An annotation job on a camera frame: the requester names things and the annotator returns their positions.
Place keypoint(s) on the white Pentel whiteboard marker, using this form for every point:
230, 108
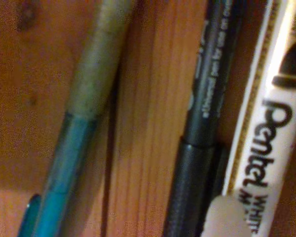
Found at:
273, 135

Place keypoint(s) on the black fineliner pen red end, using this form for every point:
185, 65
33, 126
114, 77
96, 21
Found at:
187, 185

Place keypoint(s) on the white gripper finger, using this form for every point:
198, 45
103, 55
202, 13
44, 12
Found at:
227, 217

